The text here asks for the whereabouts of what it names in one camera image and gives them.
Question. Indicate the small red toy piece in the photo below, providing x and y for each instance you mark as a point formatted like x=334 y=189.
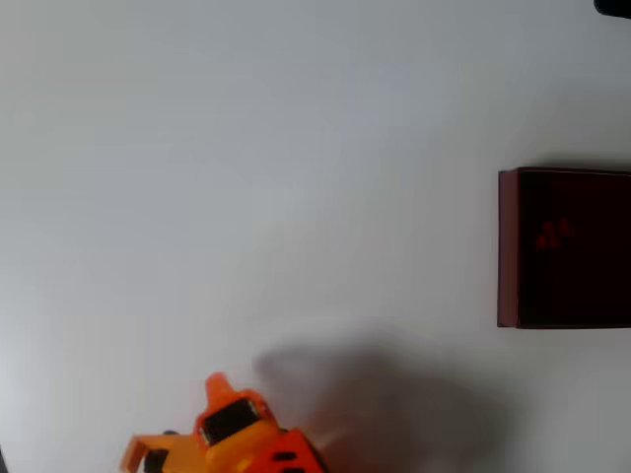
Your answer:
x=552 y=235

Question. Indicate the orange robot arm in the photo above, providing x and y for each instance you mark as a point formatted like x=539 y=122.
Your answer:
x=298 y=451

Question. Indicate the dark red open box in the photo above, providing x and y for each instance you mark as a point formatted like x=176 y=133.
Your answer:
x=567 y=276

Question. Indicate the black object at table corner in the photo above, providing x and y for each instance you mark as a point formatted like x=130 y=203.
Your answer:
x=613 y=7

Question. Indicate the light orange camera mount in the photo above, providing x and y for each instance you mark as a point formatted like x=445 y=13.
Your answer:
x=185 y=451

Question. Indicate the small black camera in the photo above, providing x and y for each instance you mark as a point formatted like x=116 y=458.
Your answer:
x=157 y=460

